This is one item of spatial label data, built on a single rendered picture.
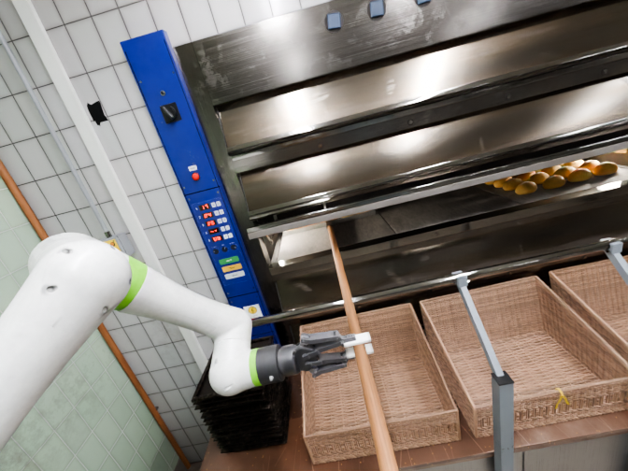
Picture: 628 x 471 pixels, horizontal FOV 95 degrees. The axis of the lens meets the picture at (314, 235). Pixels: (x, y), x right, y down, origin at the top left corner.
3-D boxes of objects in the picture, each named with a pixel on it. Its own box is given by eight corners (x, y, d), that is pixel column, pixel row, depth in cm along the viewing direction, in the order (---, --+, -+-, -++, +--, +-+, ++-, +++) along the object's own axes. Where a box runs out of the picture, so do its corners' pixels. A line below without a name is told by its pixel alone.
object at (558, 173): (459, 176, 195) (458, 168, 193) (532, 158, 191) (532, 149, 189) (521, 196, 138) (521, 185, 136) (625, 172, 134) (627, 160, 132)
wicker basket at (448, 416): (311, 365, 152) (297, 323, 143) (418, 345, 148) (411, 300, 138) (311, 467, 107) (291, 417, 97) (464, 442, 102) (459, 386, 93)
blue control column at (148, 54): (299, 284, 353) (241, 96, 278) (311, 281, 352) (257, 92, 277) (289, 449, 173) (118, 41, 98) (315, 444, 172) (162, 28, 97)
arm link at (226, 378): (218, 404, 77) (198, 394, 69) (221, 357, 86) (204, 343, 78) (268, 393, 76) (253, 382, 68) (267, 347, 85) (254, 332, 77)
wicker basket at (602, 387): (422, 344, 147) (416, 299, 138) (535, 321, 144) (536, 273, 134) (475, 441, 102) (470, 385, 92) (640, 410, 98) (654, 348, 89)
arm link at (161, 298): (107, 320, 63) (138, 300, 59) (124, 277, 71) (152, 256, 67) (233, 356, 87) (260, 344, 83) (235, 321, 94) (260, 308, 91)
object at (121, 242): (115, 257, 130) (104, 236, 126) (135, 251, 129) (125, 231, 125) (104, 264, 123) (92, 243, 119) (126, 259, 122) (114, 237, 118)
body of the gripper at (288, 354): (278, 338, 78) (312, 331, 77) (288, 363, 81) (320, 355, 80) (276, 360, 71) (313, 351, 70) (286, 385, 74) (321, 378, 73)
